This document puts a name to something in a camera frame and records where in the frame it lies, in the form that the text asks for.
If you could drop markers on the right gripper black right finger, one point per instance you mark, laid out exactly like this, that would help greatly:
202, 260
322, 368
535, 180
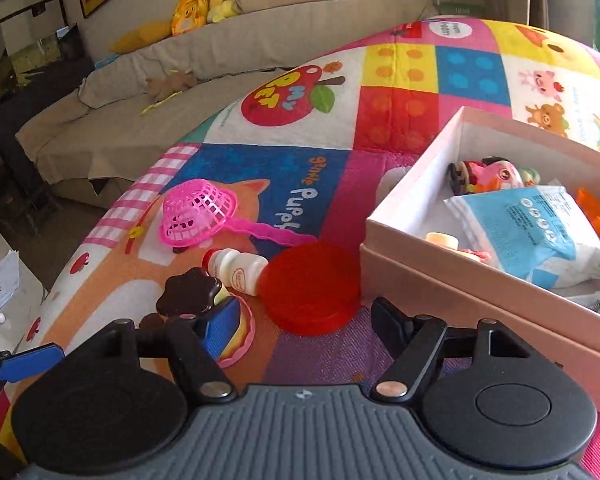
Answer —
415, 343

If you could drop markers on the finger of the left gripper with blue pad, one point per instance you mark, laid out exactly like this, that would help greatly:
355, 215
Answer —
20, 366

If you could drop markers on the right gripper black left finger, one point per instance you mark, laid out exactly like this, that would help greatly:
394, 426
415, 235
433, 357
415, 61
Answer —
179, 343

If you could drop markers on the red round plastic lid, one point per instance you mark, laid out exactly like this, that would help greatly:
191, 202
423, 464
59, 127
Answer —
312, 289

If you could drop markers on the blue white snack bag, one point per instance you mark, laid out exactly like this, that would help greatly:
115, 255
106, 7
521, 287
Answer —
538, 234

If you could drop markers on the pink cartoon figure toy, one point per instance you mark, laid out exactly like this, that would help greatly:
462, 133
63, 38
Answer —
488, 175

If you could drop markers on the small white yogurt bottle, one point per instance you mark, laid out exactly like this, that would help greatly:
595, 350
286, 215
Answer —
240, 271

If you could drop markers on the pink plastic toy strainer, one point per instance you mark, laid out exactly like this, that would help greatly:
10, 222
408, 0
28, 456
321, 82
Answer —
197, 210

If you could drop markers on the colourful cartoon play mat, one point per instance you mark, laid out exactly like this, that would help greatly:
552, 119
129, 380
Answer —
313, 151

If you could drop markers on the pink cardboard box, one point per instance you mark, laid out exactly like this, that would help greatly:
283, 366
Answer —
417, 276

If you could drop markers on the beige sofa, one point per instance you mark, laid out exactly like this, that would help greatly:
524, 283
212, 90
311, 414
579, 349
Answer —
93, 143

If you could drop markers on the brown small plush toy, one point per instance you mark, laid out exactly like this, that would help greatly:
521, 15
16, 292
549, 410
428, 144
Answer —
178, 81

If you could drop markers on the yellow plush toy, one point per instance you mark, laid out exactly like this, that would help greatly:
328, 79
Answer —
187, 16

